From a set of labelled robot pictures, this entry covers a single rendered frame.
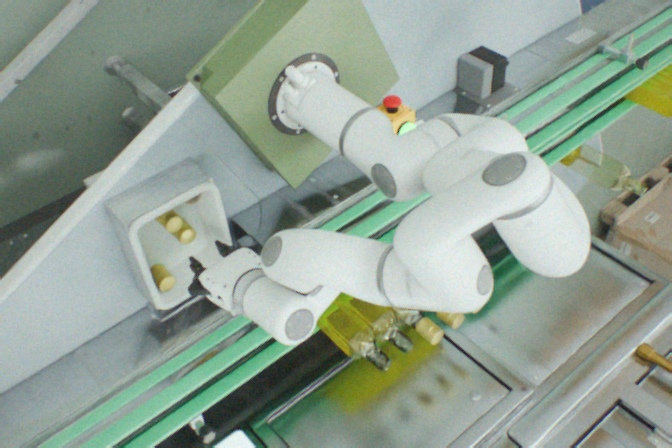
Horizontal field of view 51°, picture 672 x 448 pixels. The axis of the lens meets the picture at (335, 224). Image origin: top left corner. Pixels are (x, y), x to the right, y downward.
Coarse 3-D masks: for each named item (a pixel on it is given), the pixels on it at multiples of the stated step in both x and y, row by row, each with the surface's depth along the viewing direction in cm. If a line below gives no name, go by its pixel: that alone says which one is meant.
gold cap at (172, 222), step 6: (162, 216) 124; (168, 216) 124; (174, 216) 124; (162, 222) 124; (168, 222) 124; (174, 222) 124; (180, 222) 125; (168, 228) 124; (174, 228) 125; (180, 228) 126
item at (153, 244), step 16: (192, 192) 120; (208, 192) 125; (160, 208) 117; (176, 208) 129; (192, 208) 132; (208, 208) 129; (144, 224) 126; (160, 224) 129; (192, 224) 134; (208, 224) 133; (224, 224) 129; (144, 240) 128; (160, 240) 130; (176, 240) 133; (208, 240) 138; (224, 240) 132; (144, 256) 130; (160, 256) 132; (176, 256) 135; (208, 256) 138; (144, 272) 122; (176, 272) 135; (192, 272) 135; (176, 288) 133; (160, 304) 129; (176, 304) 131
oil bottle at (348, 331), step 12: (336, 300) 141; (324, 312) 139; (336, 312) 139; (348, 312) 139; (324, 324) 139; (336, 324) 137; (348, 324) 136; (360, 324) 136; (336, 336) 137; (348, 336) 134; (360, 336) 134; (372, 336) 135; (348, 348) 135; (360, 348) 134
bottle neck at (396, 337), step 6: (390, 330) 136; (396, 330) 136; (390, 336) 136; (396, 336) 135; (402, 336) 135; (396, 342) 135; (402, 342) 134; (408, 342) 134; (402, 348) 134; (408, 348) 136
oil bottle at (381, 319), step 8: (344, 296) 141; (352, 296) 141; (352, 304) 140; (360, 304) 140; (368, 304) 140; (360, 312) 138; (368, 312) 138; (376, 312) 138; (384, 312) 138; (392, 312) 138; (368, 320) 137; (376, 320) 137; (384, 320) 137; (392, 320) 137; (376, 328) 136; (384, 328) 136; (376, 336) 137; (384, 336) 137
